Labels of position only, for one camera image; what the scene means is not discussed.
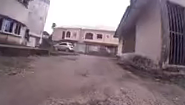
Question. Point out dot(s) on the pink two-storey building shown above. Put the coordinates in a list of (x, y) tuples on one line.
[(93, 31)]

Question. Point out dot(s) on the brown dirt road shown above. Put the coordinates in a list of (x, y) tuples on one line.
[(77, 77)]

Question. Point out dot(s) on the silver car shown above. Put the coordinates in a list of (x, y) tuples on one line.
[(64, 46)]

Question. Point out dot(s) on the grey concrete building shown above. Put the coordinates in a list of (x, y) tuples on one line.
[(149, 35)]

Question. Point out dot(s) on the white building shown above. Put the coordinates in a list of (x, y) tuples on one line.
[(38, 15)]

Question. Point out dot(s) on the low concrete wall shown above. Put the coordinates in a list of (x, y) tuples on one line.
[(13, 50)]

